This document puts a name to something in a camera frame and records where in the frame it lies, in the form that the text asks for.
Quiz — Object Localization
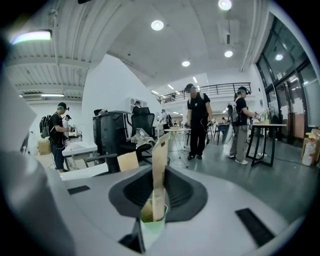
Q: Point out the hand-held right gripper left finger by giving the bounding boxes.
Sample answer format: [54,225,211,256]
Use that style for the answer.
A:
[54,164,154,256]

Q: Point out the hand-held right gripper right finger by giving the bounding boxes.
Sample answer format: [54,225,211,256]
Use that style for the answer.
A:
[146,164,294,256]

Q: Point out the green cup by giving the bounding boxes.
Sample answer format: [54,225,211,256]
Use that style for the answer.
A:
[139,198,169,251]

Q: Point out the brown cardboard box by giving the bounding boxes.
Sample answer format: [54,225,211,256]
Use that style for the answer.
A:
[300,126,320,166]
[37,139,53,156]

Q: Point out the beige jacket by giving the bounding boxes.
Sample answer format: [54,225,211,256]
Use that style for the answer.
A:
[130,127,157,149]

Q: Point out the white curved faucet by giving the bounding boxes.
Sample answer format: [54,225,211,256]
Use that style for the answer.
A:
[74,123,88,144]

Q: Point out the round white table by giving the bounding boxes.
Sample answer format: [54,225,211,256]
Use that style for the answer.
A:
[163,126,193,161]

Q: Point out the black backpack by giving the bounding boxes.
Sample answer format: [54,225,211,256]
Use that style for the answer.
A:
[39,114,53,140]

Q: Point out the black table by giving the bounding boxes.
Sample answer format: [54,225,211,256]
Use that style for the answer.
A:
[245,123,288,168]

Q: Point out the white arched cabinet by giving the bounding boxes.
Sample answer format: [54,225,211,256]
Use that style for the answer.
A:
[125,96,148,114]

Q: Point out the clear plastic jug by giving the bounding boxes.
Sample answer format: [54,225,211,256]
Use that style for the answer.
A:
[301,139,317,167]

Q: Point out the person's white shirt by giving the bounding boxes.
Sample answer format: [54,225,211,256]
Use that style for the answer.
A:
[0,64,38,157]

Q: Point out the black balcony railing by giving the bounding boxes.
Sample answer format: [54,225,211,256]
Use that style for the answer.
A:
[158,81,252,105]

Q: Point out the black framed glass doors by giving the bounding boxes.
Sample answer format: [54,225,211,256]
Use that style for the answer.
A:
[255,14,320,146]

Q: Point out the ceiling air conditioner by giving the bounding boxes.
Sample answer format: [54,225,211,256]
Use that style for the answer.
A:
[216,19,241,46]

